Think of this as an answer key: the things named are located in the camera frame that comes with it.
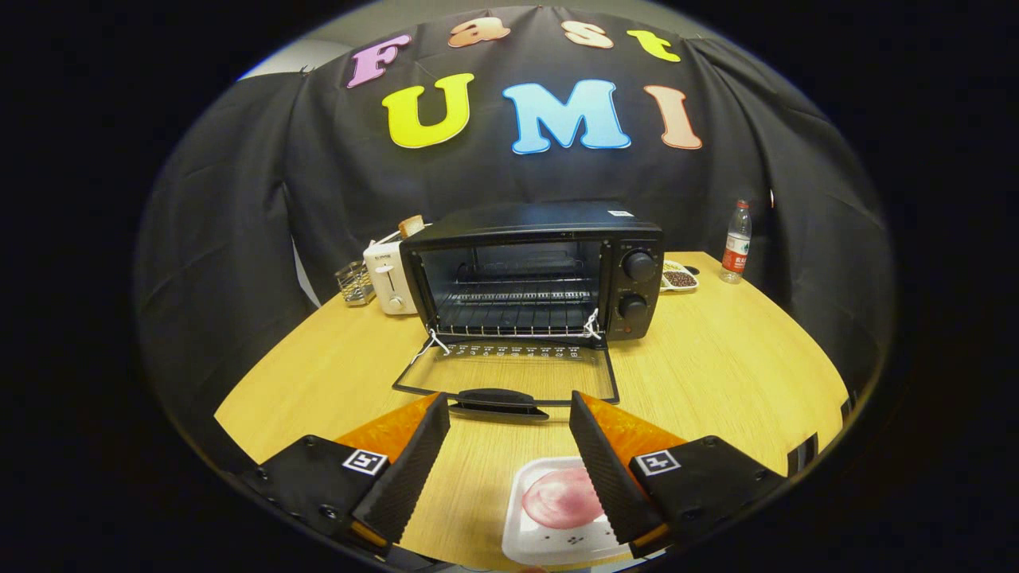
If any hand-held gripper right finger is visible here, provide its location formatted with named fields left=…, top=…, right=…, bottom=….
left=569, top=390, right=789, bottom=559

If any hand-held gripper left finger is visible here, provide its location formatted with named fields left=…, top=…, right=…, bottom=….
left=239, top=392, right=452, bottom=556

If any pink ham slice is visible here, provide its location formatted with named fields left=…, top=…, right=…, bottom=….
left=521, top=466, right=606, bottom=530

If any white square dish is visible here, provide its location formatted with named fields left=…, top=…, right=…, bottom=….
left=502, top=456, right=634, bottom=567

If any black toaster oven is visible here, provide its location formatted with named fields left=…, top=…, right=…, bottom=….
left=392, top=199, right=666, bottom=421

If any white pop-up toaster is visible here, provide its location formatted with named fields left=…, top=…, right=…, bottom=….
left=363, top=235, right=423, bottom=316

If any white divided snack dish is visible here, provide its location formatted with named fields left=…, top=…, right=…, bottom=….
left=661, top=259, right=701, bottom=294

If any clear water bottle red label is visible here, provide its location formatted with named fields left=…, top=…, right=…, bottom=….
left=720, top=199, right=753, bottom=285

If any wire mesh basket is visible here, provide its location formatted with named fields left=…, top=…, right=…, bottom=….
left=334, top=260, right=377, bottom=307

